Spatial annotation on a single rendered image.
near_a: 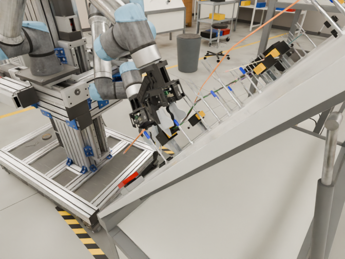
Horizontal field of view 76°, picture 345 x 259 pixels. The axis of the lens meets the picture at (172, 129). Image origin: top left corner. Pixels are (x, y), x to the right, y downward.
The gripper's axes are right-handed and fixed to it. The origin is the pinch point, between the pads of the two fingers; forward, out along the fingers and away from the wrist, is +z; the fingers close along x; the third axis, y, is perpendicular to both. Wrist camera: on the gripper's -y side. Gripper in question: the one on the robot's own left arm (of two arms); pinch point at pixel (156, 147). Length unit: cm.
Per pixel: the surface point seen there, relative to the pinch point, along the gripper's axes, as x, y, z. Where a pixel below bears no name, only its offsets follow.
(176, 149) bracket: 8.8, 8.1, 5.0
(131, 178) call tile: -2.0, 21.3, 9.9
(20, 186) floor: -161, -77, -35
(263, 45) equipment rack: 65, -58, -46
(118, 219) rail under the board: -23.8, -1.2, 19.3
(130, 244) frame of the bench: -20.4, 0.6, 28.4
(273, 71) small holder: 44.4, 8.8, -5.3
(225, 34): 120, -476, -324
